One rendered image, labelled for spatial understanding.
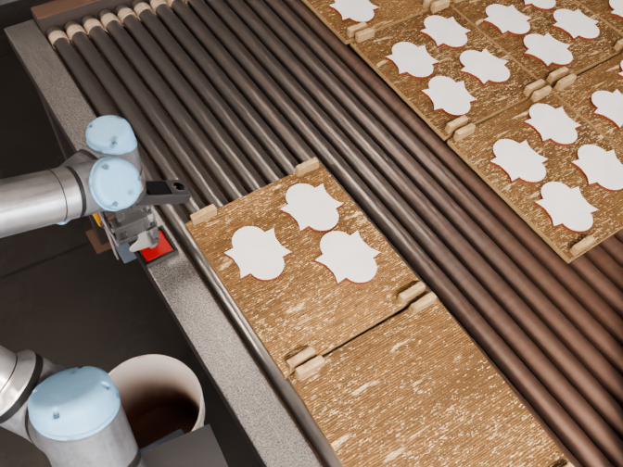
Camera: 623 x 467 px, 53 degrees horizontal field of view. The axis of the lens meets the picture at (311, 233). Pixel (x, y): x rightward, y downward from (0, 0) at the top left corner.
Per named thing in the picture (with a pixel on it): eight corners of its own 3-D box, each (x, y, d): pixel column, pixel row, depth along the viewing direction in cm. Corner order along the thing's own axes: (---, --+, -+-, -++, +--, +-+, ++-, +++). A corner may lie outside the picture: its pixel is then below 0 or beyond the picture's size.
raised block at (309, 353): (289, 372, 119) (290, 367, 116) (285, 365, 119) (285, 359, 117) (316, 357, 121) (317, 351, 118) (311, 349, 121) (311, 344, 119)
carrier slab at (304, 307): (285, 379, 119) (285, 376, 118) (185, 227, 138) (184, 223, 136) (426, 294, 132) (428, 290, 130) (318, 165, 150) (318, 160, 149)
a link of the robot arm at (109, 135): (69, 132, 101) (107, 103, 106) (85, 176, 110) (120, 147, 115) (105, 155, 99) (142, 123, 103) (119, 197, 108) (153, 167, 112)
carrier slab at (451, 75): (443, 141, 156) (448, 129, 153) (349, 45, 175) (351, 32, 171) (544, 92, 168) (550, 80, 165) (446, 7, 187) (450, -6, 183)
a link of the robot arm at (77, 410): (77, 502, 84) (40, 415, 81) (41, 472, 94) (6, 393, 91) (153, 450, 92) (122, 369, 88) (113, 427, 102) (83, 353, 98)
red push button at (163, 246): (147, 265, 132) (146, 261, 131) (135, 245, 135) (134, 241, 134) (173, 252, 135) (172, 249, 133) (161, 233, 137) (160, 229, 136)
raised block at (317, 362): (298, 381, 118) (298, 375, 115) (293, 373, 119) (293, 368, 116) (324, 366, 120) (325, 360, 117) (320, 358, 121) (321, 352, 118)
